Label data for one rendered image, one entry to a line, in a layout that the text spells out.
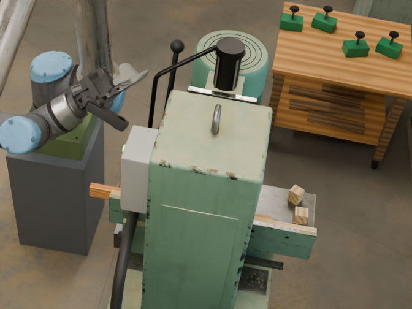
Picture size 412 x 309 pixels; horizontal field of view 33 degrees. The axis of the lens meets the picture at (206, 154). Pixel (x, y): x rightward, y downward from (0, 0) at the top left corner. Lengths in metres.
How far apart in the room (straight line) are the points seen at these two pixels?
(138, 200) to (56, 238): 1.56
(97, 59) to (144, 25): 1.97
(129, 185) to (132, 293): 0.62
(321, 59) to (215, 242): 1.95
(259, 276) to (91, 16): 0.92
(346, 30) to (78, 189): 1.59
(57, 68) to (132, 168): 1.13
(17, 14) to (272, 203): 0.91
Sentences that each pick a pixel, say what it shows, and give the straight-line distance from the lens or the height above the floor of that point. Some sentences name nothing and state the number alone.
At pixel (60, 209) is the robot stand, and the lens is 2.81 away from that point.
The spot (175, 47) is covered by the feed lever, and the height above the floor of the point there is 1.44.
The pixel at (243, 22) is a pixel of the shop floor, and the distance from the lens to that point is 4.35.
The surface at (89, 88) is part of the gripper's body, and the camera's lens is 1.77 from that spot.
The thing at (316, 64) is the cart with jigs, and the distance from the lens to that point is 3.24.
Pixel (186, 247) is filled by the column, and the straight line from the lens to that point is 1.48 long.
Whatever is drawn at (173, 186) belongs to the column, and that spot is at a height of 1.46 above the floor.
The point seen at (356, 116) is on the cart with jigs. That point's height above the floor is 0.20.
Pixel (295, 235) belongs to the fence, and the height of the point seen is 0.94.
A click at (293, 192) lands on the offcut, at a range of 2.07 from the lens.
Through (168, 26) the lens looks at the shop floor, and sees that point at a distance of 4.24.
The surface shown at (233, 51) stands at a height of 1.62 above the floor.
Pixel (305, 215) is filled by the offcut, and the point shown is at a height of 0.94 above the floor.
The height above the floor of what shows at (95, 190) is 0.93.
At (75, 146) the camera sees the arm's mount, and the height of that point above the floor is 0.63.
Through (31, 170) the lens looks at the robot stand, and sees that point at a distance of 2.68.
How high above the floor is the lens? 2.47
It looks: 46 degrees down
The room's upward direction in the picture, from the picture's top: 8 degrees clockwise
